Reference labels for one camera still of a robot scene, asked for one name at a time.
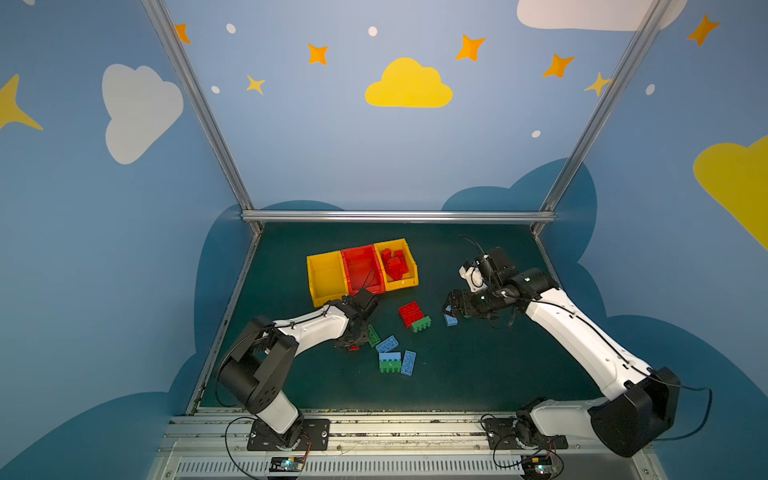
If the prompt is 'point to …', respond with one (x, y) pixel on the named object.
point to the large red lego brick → (410, 313)
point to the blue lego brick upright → (449, 320)
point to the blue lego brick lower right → (408, 364)
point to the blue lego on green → (389, 356)
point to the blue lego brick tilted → (387, 345)
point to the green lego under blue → (390, 366)
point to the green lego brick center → (421, 324)
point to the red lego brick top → (388, 259)
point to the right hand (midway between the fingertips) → (459, 306)
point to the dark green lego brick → (373, 336)
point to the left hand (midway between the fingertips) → (361, 339)
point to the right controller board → (536, 466)
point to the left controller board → (286, 464)
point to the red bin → (364, 270)
